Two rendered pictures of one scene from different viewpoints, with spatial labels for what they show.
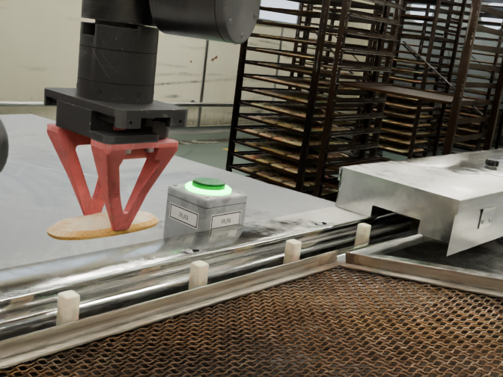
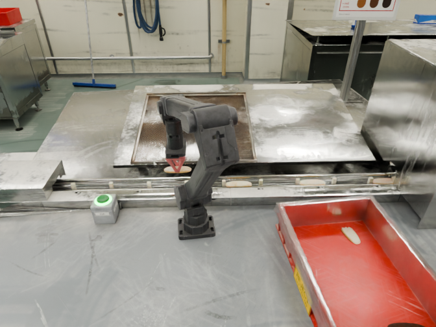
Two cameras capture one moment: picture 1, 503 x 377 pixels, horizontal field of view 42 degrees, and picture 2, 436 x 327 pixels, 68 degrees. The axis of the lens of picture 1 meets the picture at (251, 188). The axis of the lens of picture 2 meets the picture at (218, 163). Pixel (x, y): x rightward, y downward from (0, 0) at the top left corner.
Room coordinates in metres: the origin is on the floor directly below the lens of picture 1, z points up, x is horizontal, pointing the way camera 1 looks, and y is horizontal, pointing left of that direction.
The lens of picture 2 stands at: (1.05, 0.91, 1.60)
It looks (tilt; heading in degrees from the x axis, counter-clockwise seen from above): 34 degrees down; 227
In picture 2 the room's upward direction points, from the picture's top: straight up
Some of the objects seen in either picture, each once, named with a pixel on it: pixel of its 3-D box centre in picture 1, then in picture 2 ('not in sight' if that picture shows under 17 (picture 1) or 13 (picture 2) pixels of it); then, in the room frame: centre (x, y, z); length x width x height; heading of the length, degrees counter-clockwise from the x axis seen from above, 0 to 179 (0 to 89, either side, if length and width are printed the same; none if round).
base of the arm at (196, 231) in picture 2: not in sight; (195, 220); (0.58, 0.31, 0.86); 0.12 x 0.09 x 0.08; 145
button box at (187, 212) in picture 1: (204, 233); (106, 211); (0.76, 0.05, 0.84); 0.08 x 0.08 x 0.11; 49
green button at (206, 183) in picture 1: (208, 187); (103, 199); (0.77, 0.05, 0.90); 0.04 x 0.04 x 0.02
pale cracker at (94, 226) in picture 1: (105, 221); (177, 169); (0.50, 0.11, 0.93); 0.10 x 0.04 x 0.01; 139
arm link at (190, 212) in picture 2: not in sight; (191, 198); (0.58, 0.28, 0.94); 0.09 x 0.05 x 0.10; 68
